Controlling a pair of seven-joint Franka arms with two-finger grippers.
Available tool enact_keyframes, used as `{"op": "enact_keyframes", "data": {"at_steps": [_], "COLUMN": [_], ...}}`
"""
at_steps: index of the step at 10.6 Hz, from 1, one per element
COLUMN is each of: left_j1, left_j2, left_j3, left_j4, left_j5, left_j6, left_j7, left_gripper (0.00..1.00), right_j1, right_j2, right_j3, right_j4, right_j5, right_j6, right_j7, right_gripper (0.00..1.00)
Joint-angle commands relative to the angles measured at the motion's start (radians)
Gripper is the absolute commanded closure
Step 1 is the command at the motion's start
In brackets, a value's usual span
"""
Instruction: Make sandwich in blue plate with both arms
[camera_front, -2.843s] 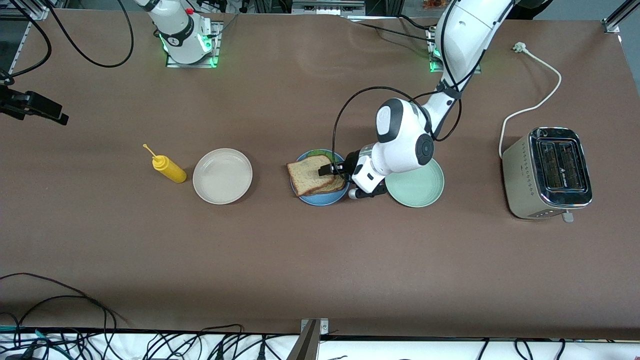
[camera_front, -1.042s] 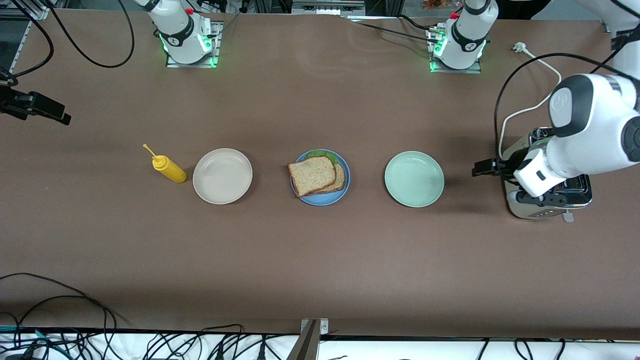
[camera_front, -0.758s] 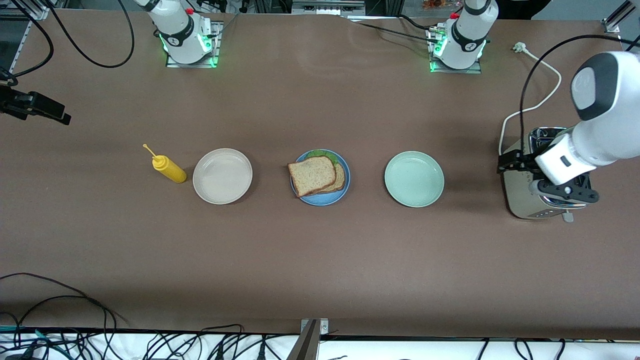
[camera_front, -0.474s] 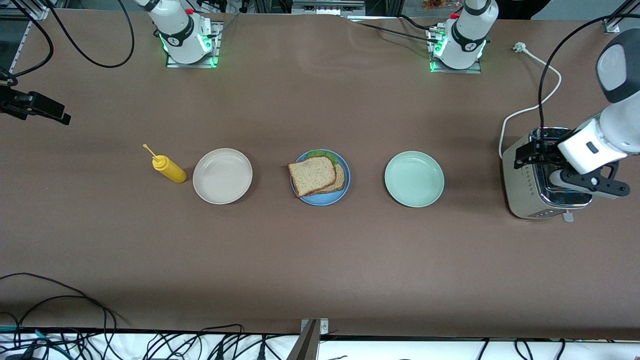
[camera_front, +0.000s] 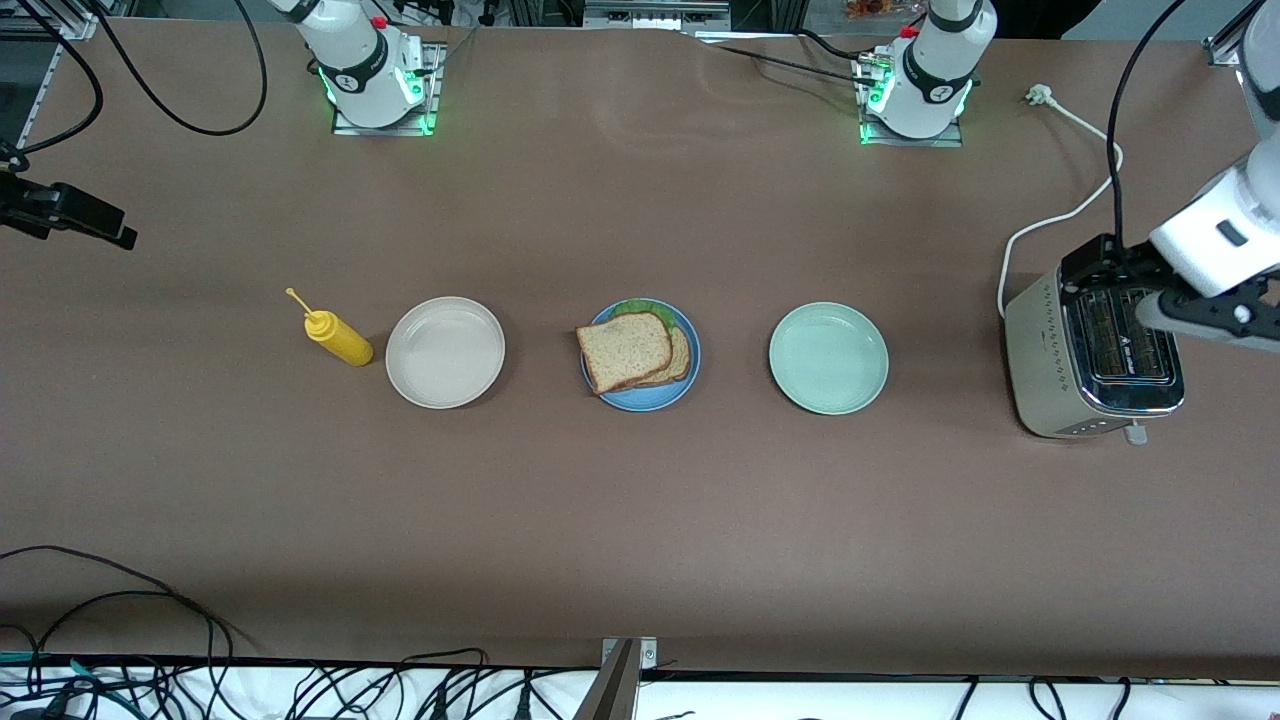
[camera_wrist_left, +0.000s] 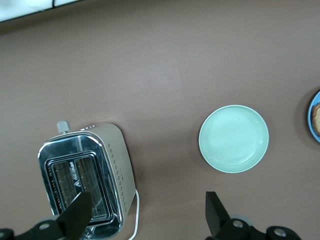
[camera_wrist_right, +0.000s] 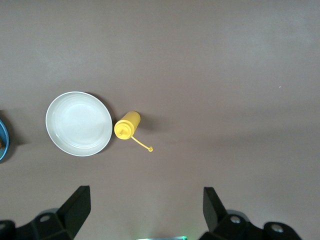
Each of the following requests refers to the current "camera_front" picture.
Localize yellow mustard squeeze bottle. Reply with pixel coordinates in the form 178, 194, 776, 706
286, 288, 375, 368

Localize brown bread slice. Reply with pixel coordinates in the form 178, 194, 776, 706
576, 311, 674, 396
635, 324, 693, 390

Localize green lettuce leaf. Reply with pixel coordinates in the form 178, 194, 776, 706
610, 299, 681, 333

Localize mint green plate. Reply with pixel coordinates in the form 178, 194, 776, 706
768, 302, 890, 416

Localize beige plate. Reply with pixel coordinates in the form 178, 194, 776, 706
385, 296, 506, 410

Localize blue plate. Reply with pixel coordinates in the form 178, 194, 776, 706
580, 298, 702, 412

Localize silver two-slot toaster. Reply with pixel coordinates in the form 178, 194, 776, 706
1003, 254, 1187, 447

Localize aluminium corner extrusion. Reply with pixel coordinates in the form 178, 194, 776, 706
1205, 20, 1251, 69
0, 0, 101, 41

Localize grey power strip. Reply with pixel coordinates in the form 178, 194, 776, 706
583, 0, 731, 29

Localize aluminium table frame rail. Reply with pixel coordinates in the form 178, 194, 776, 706
15, 40, 63, 171

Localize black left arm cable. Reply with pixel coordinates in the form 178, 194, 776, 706
1106, 0, 1263, 249

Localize white toaster power cord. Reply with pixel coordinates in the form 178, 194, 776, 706
997, 84, 1124, 319

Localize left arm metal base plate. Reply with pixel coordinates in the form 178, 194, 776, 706
855, 55, 963, 148

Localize black loose cable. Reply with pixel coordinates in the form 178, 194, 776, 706
0, 590, 236, 701
0, 545, 259, 651

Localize black base cable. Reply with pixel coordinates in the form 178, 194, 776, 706
795, 28, 871, 63
700, 42, 879, 89
415, 25, 481, 81

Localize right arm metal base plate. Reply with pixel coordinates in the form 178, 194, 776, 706
332, 42, 444, 137

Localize aluminium table edge bracket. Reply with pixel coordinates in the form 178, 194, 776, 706
572, 637, 659, 720

